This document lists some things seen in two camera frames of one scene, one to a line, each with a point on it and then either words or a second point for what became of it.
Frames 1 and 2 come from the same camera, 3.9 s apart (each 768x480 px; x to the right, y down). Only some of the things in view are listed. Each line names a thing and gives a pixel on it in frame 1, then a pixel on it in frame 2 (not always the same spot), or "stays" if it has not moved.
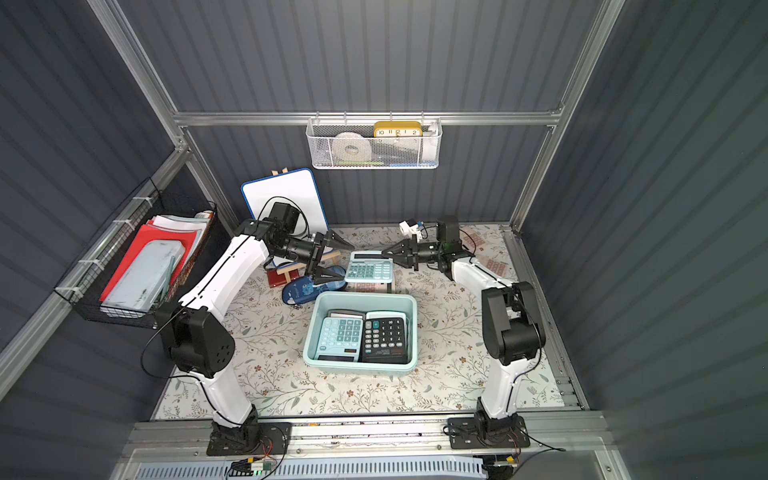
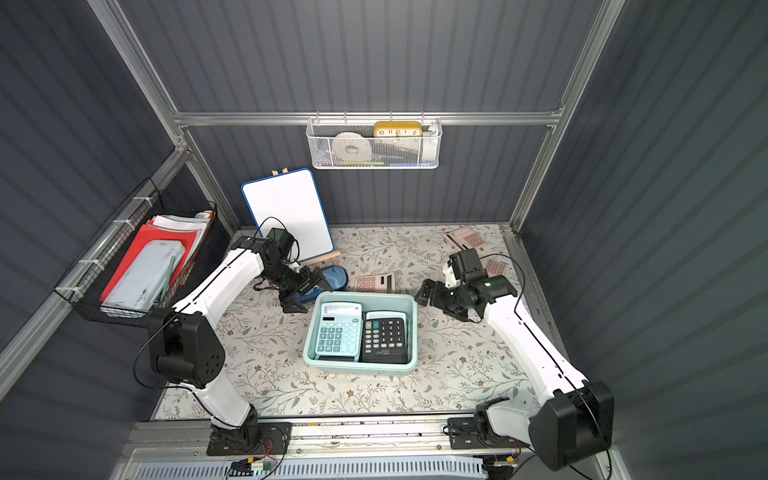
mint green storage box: x=364 y=333 stays
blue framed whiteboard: x=295 y=188 stays
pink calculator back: x=468 y=233 stays
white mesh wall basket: x=369 y=143 stays
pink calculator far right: x=497 y=266 stays
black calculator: x=384 y=340 stays
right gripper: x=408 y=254 to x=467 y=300
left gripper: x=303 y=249 to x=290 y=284
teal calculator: x=369 y=266 to x=339 y=332
